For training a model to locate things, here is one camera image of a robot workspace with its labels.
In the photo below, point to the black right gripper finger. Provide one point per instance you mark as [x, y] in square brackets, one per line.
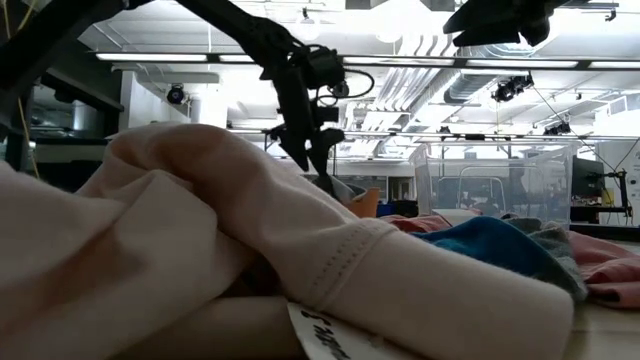
[490, 17]
[500, 37]

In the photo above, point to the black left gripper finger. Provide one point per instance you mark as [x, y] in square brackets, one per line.
[297, 150]
[322, 147]

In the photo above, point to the light grey sock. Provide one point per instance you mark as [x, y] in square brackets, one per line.
[350, 192]

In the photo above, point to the pale pink garment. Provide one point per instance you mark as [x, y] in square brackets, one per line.
[200, 225]

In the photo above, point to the blue garment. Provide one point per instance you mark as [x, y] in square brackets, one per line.
[490, 245]

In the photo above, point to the hot pink shirt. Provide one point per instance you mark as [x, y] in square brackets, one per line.
[610, 270]

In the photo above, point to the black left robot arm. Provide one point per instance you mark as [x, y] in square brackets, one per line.
[240, 20]

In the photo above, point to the black ceiling spotlight cluster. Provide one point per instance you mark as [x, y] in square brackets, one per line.
[510, 89]

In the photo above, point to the orange plastic bin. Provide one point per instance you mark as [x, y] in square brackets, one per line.
[367, 205]

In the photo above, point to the blue background crate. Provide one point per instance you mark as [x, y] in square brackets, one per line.
[387, 209]

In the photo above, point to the small black ceiling fixture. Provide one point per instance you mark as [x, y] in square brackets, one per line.
[557, 129]

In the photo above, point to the clear plastic bin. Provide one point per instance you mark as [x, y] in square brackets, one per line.
[500, 180]

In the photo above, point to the long ceiling light bar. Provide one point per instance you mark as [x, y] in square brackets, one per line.
[150, 57]

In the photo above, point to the black computer monitor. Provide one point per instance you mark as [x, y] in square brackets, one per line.
[587, 177]

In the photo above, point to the white paper tag with writing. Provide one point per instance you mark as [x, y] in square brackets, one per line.
[325, 340]

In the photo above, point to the black background bench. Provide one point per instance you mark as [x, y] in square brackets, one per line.
[605, 231]

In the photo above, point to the dark glass cabinet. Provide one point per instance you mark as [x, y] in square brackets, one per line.
[75, 120]

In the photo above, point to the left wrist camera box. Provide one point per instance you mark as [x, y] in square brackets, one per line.
[325, 67]

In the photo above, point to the black dome ceiling camera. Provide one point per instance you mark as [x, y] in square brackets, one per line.
[176, 94]
[341, 89]

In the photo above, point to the grey ceiling duct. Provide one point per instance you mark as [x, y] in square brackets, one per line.
[465, 87]

